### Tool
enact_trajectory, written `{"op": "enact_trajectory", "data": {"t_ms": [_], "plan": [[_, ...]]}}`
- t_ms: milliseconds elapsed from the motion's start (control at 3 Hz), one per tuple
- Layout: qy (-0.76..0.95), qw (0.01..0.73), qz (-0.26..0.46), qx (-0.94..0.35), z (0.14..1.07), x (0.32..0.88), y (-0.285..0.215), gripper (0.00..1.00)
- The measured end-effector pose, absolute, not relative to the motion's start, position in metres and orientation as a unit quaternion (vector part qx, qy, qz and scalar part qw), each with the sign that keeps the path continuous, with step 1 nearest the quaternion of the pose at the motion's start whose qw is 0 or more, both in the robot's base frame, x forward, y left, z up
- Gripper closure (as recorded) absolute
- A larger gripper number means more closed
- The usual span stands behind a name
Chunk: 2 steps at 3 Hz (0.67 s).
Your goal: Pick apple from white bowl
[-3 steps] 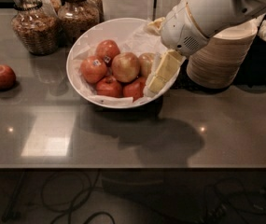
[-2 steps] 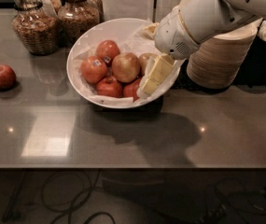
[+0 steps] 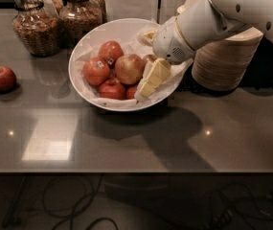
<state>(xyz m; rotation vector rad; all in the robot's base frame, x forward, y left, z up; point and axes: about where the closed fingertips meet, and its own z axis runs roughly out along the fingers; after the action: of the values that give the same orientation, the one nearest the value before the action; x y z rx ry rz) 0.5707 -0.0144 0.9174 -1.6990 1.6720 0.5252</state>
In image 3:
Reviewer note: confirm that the red apple with sticker, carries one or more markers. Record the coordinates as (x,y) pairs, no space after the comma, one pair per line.
(110,51)
(95,70)

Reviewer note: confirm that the red apple on table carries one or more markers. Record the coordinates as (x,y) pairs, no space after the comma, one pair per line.
(7,79)

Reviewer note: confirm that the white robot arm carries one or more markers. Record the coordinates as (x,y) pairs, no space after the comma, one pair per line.
(220,37)

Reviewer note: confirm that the paper bowl stack, front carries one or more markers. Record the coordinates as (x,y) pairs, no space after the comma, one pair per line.
(220,66)

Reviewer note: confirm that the white bowl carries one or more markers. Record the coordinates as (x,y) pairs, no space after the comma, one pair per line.
(120,29)

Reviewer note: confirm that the glass granola jar, left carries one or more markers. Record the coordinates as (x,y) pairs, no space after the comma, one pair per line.
(37,30)

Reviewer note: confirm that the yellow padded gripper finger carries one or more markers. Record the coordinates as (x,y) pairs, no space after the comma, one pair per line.
(146,38)
(156,72)

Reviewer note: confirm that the glass granola jar, middle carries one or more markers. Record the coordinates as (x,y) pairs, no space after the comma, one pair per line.
(79,17)

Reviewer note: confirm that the yellow-red apple, centre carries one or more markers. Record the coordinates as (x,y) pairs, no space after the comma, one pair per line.
(129,69)

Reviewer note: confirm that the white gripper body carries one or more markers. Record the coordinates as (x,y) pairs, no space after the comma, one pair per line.
(170,43)

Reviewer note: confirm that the red apple with sticker, back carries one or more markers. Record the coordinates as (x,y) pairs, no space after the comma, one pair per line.
(110,51)

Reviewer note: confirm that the red apple with sticker, left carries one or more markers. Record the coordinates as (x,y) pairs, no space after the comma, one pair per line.
(95,70)

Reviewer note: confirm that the red apple, front right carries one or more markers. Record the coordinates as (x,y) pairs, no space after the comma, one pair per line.
(130,92)

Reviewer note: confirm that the red apple, front left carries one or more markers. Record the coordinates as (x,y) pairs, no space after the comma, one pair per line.
(112,89)

